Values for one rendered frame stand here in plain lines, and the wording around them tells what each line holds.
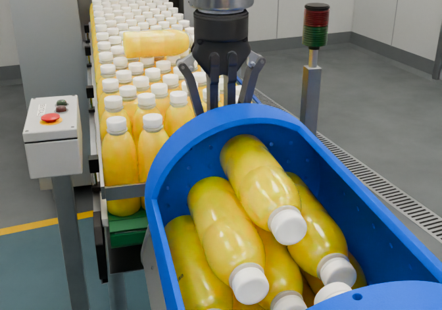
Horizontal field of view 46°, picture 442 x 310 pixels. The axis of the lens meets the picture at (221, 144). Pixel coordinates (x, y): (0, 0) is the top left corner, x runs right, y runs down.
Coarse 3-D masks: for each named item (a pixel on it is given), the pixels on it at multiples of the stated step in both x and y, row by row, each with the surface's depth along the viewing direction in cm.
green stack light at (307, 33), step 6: (306, 30) 132; (312, 30) 131; (318, 30) 131; (324, 30) 131; (306, 36) 133; (312, 36) 131; (318, 36) 131; (324, 36) 132; (306, 42) 133; (312, 42) 132; (318, 42) 132; (324, 42) 133
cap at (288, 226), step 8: (280, 216) 59; (288, 216) 58; (296, 216) 59; (272, 224) 59; (280, 224) 58; (288, 224) 59; (296, 224) 59; (304, 224) 59; (272, 232) 60; (280, 232) 59; (288, 232) 59; (296, 232) 59; (304, 232) 60; (280, 240) 59; (288, 240) 60; (296, 240) 60
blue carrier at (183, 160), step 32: (192, 128) 71; (224, 128) 69; (256, 128) 76; (288, 128) 78; (160, 160) 72; (192, 160) 76; (288, 160) 81; (320, 160) 80; (160, 192) 77; (320, 192) 83; (352, 192) 70; (160, 224) 66; (352, 224) 73; (384, 224) 62; (160, 256) 62; (384, 256) 66; (416, 256) 47; (384, 288) 39; (416, 288) 39
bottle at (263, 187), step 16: (224, 144) 75; (240, 144) 72; (256, 144) 72; (224, 160) 73; (240, 160) 69; (256, 160) 68; (272, 160) 68; (240, 176) 67; (256, 176) 64; (272, 176) 64; (288, 176) 65; (240, 192) 66; (256, 192) 63; (272, 192) 62; (288, 192) 62; (256, 208) 62; (272, 208) 61; (288, 208) 60; (256, 224) 64
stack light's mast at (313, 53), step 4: (308, 4) 132; (312, 4) 132; (316, 4) 132; (320, 4) 132; (324, 4) 132; (308, 8) 129; (312, 8) 129; (316, 8) 129; (320, 8) 129; (324, 8) 129; (328, 8) 130; (308, 48) 135; (312, 48) 134; (316, 48) 134; (312, 52) 135; (316, 52) 135; (312, 56) 136; (316, 56) 136; (312, 60) 136; (316, 60) 136; (308, 64) 137; (312, 64) 136; (316, 64) 137
